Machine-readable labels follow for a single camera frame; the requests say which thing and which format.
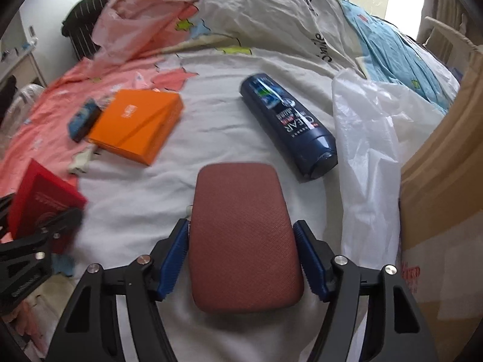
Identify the white plastic bag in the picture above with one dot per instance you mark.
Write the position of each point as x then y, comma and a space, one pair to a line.
379, 127

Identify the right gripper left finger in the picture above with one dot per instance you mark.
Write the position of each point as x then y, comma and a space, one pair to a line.
89, 328

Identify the white side cabinet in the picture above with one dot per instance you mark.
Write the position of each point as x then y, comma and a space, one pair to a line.
23, 67

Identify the brown cardboard box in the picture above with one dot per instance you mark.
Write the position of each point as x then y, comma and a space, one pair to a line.
441, 224

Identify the red square box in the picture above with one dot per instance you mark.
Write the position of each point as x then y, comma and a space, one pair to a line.
41, 195

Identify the black striped bag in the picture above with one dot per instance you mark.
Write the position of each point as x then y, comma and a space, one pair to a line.
79, 24

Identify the beige curtain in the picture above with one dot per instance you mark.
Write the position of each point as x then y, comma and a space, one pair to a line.
449, 12

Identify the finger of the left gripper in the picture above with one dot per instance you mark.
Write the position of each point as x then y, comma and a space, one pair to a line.
63, 224

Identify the starry night tissue pack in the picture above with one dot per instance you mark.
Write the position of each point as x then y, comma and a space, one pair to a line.
83, 121

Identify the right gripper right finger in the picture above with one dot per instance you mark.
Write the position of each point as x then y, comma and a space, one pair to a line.
395, 327

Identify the pink crumpled sheet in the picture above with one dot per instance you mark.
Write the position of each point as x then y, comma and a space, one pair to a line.
128, 28

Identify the maroon zip case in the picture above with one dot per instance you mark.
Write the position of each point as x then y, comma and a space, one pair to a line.
242, 251

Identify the orange gift box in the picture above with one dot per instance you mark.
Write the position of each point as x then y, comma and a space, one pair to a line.
137, 123

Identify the dark blue shampoo bottle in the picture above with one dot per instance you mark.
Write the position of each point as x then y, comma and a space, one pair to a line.
303, 138

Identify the cartoon star bed sheet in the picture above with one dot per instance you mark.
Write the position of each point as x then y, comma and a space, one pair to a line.
303, 44

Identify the clear plastic bag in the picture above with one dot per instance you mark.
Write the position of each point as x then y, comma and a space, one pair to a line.
18, 112

